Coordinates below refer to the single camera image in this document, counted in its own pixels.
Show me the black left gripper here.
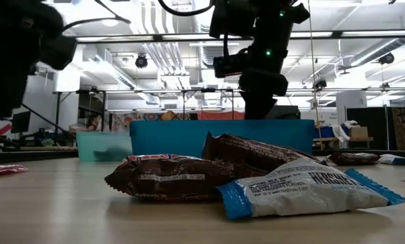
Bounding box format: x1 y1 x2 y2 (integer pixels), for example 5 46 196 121
0 16 63 118

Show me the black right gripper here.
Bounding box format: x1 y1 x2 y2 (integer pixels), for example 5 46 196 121
238 45 290 120

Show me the brown Snickers candy bar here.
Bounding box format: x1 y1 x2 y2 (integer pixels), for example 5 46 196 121
328 151 382 167
201 131 327 177
104 154 239 201

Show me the blue white Hershey's candy bar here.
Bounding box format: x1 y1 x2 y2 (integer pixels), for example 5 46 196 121
217 157 405 220
378 154 405 166

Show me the black monitor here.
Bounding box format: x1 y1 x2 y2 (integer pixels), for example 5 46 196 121
11 110 32 134

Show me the red cloth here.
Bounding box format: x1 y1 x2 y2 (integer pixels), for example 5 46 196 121
197 110 246 121

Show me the wooden table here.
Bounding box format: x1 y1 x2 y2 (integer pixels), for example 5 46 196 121
312 136 375 150

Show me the white cloth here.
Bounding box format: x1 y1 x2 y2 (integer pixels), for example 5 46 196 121
331 120 358 142

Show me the blue plastic bin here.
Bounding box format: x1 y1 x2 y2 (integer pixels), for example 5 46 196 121
129 119 316 160

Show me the person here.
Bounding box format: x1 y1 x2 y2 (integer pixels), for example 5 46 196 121
86 113 104 132

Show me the cardboard box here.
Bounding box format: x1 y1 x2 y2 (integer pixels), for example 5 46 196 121
347 125 369 141

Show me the colourful patterned tapestry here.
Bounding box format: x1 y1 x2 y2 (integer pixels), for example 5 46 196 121
110 110 192 133

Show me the green translucent plastic bin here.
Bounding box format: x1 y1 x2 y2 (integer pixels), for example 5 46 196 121
76 131 134 163

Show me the black partition panel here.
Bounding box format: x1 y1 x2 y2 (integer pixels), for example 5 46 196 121
345 106 389 150

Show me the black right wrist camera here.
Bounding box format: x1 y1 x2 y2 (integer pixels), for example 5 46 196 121
213 54 250 79

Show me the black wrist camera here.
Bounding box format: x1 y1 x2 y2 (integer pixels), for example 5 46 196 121
38 33 79 71
213 54 250 79

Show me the thin vertical cord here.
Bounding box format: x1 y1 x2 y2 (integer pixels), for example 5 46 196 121
306 0 322 150

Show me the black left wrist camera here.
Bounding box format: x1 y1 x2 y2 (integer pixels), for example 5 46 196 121
38 33 79 71

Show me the black overhead light rail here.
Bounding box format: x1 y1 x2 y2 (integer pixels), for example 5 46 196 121
62 29 405 44

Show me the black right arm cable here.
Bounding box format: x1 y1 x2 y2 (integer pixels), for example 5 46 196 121
157 0 220 17

